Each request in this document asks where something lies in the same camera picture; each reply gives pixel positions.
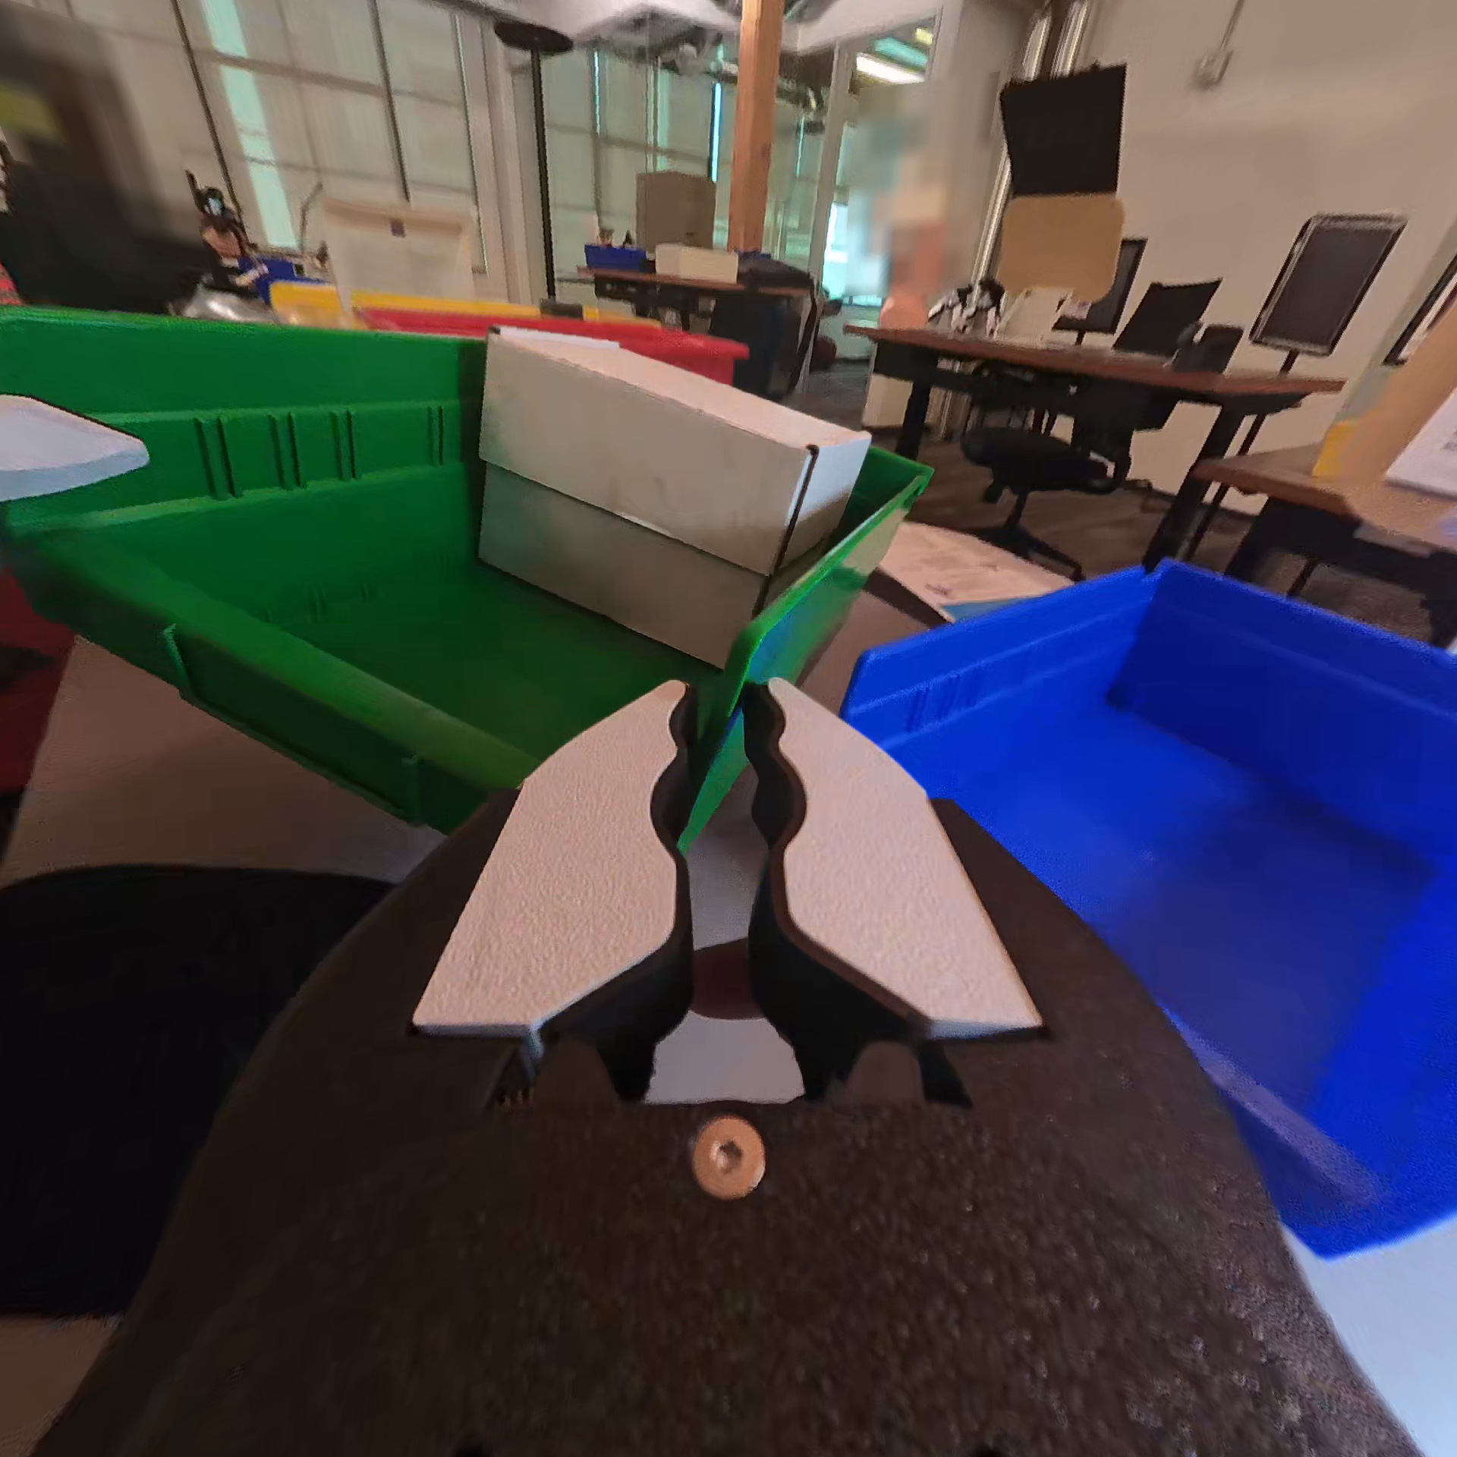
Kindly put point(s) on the white cardboard box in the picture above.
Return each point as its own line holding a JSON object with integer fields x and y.
{"x": 637, "y": 455}

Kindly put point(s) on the person's right hand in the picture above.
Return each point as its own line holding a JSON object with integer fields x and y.
{"x": 726, "y": 981}

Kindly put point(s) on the wooden post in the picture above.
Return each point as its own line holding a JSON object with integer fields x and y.
{"x": 757, "y": 113}

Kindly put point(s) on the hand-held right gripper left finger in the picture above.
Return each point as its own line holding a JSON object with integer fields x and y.
{"x": 580, "y": 899}

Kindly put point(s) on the small laptop screen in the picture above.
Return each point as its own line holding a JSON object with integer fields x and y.
{"x": 1168, "y": 316}

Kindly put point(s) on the wooden desk with black legs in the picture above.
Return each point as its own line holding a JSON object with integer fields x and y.
{"x": 1081, "y": 365}

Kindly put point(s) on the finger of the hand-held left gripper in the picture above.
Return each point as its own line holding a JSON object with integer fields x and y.
{"x": 58, "y": 450}

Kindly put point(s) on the black mat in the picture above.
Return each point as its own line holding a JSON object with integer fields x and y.
{"x": 148, "y": 1081}

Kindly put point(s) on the green plastic bin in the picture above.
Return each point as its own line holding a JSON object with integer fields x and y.
{"x": 342, "y": 615}

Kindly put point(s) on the paper sheet with blue print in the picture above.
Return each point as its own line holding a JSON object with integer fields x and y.
{"x": 968, "y": 569}

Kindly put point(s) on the blue plastic bin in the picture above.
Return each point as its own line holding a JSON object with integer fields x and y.
{"x": 1196, "y": 819}

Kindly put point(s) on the large tilted computer monitor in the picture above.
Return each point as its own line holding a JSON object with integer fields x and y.
{"x": 1326, "y": 285}

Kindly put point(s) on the black wall screen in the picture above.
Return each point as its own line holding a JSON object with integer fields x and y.
{"x": 1064, "y": 131}

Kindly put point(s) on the yellow plastic bin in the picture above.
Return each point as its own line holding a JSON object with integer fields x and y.
{"x": 398, "y": 302}

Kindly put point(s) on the cardboard sheet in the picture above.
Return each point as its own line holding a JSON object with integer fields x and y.
{"x": 1059, "y": 245}

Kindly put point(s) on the black office chair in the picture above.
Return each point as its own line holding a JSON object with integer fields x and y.
{"x": 1041, "y": 467}

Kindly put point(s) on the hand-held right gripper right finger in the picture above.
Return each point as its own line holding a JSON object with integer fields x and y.
{"x": 889, "y": 899}

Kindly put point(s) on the black floor lamp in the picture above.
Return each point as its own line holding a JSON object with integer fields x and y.
{"x": 535, "y": 40}

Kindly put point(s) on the wooden side desk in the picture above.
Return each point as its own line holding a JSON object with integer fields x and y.
{"x": 1308, "y": 490}

